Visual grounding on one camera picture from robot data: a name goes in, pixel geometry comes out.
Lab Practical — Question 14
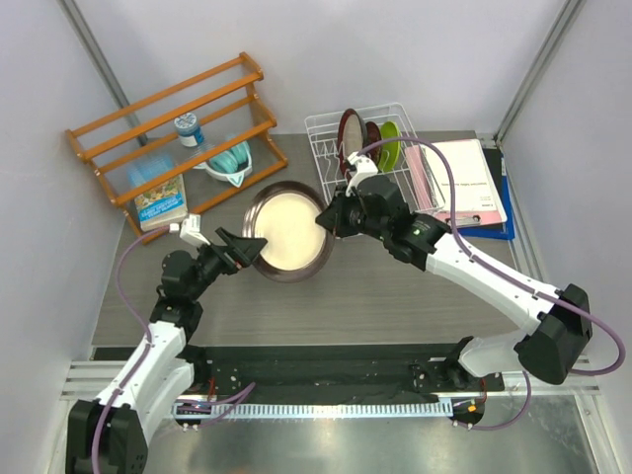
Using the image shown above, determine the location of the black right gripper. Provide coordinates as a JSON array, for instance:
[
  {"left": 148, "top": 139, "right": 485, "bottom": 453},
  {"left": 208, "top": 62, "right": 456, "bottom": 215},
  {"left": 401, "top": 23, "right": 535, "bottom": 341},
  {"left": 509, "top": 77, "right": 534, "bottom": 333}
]
[{"left": 317, "top": 185, "right": 389, "bottom": 242}]

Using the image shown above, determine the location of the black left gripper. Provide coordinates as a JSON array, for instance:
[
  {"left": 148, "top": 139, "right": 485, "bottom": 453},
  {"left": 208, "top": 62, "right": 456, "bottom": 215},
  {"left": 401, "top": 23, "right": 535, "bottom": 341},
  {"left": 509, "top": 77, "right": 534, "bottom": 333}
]
[{"left": 187, "top": 228, "right": 266, "bottom": 301}]

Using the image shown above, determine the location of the lime green small plate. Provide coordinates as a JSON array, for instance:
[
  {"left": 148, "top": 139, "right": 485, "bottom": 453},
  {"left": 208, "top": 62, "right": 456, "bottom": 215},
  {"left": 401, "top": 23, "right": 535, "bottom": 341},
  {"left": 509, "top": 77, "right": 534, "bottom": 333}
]
[{"left": 378, "top": 121, "right": 400, "bottom": 173}]

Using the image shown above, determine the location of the dark red cream plate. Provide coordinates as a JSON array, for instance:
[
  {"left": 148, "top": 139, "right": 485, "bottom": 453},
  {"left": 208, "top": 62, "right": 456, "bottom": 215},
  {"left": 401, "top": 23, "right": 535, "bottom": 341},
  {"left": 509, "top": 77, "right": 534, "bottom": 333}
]
[{"left": 337, "top": 109, "right": 367, "bottom": 174}]

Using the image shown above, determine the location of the red floral small plate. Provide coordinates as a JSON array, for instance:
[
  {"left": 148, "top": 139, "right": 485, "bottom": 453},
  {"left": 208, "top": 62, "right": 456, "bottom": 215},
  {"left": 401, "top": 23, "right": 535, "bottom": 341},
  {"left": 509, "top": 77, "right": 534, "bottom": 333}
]
[{"left": 365, "top": 120, "right": 382, "bottom": 167}]

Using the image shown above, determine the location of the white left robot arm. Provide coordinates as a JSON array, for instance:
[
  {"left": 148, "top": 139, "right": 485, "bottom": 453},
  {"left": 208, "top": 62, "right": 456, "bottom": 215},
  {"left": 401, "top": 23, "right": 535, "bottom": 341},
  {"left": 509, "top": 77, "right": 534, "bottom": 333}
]
[{"left": 64, "top": 228, "right": 267, "bottom": 473}]

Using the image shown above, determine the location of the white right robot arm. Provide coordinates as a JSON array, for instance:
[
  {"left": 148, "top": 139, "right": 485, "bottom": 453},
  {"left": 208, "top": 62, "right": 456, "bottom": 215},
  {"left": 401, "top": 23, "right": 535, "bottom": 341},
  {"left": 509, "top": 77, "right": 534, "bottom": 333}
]
[{"left": 315, "top": 175, "right": 593, "bottom": 390}]

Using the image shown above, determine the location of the orange wooden shelf rack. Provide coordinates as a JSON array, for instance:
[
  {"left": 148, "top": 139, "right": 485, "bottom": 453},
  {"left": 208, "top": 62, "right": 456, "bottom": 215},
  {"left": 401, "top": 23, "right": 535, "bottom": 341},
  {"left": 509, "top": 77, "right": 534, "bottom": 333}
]
[{"left": 65, "top": 51, "right": 289, "bottom": 246}]

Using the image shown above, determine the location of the teal white bowl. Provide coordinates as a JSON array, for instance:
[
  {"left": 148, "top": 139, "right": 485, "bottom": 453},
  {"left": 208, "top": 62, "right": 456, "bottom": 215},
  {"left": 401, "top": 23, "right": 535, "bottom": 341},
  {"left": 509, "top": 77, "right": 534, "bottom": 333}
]
[{"left": 203, "top": 141, "right": 253, "bottom": 188}]

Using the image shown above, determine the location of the blue snack box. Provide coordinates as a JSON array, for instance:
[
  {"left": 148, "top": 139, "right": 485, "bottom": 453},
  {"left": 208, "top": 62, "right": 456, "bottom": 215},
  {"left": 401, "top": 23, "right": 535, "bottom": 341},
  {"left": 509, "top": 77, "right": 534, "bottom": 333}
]
[{"left": 126, "top": 153, "right": 189, "bottom": 232}]

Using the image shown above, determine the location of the clear bottle blue cap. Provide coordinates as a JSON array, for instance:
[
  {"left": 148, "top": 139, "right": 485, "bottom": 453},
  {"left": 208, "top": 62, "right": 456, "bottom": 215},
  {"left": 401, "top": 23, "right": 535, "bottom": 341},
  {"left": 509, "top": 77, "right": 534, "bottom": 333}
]
[{"left": 174, "top": 112, "right": 212, "bottom": 157}]

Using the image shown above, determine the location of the pink white booklet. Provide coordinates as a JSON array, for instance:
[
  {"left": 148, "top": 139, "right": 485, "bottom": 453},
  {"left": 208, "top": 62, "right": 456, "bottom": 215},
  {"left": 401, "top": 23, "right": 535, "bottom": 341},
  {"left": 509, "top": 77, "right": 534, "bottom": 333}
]
[{"left": 403, "top": 139, "right": 508, "bottom": 228}]

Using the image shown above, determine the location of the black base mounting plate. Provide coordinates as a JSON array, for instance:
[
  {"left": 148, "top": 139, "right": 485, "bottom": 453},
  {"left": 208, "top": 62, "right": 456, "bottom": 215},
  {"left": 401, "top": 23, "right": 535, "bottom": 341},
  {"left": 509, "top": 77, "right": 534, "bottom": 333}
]
[{"left": 176, "top": 344, "right": 505, "bottom": 404}]

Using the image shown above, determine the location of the blue clipboard folder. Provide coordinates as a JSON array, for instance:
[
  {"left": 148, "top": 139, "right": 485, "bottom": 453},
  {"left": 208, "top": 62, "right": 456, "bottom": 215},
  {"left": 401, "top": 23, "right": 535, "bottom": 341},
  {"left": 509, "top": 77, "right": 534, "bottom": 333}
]
[{"left": 462, "top": 148, "right": 514, "bottom": 241}]

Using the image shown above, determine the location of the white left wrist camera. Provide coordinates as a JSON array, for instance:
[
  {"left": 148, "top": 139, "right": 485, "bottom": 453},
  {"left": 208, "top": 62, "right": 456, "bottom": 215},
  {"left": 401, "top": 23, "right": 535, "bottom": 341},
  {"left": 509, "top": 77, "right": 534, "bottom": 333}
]
[{"left": 169, "top": 213, "right": 210, "bottom": 248}]

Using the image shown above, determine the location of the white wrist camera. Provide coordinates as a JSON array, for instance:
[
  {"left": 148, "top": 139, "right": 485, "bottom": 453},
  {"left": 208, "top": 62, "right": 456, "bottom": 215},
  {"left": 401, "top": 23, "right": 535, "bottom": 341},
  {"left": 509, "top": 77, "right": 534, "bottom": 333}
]
[
  {"left": 169, "top": 213, "right": 210, "bottom": 248},
  {"left": 346, "top": 152, "right": 379, "bottom": 197}
]

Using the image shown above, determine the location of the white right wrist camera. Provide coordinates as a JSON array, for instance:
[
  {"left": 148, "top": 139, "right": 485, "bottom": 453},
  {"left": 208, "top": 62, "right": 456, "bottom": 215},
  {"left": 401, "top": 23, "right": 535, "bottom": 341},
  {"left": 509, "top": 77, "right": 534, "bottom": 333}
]
[{"left": 346, "top": 152, "right": 379, "bottom": 197}]

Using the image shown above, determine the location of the white wire dish rack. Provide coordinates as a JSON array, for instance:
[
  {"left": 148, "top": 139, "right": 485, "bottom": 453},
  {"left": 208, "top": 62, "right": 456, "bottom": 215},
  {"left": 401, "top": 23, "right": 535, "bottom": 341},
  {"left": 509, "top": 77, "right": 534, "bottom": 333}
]
[{"left": 305, "top": 103, "right": 443, "bottom": 214}]

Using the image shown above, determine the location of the white slotted cable duct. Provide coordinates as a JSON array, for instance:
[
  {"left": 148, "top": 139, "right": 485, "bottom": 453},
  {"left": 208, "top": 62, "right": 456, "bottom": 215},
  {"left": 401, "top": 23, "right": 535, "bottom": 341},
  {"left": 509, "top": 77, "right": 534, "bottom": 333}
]
[{"left": 171, "top": 398, "right": 453, "bottom": 423}]

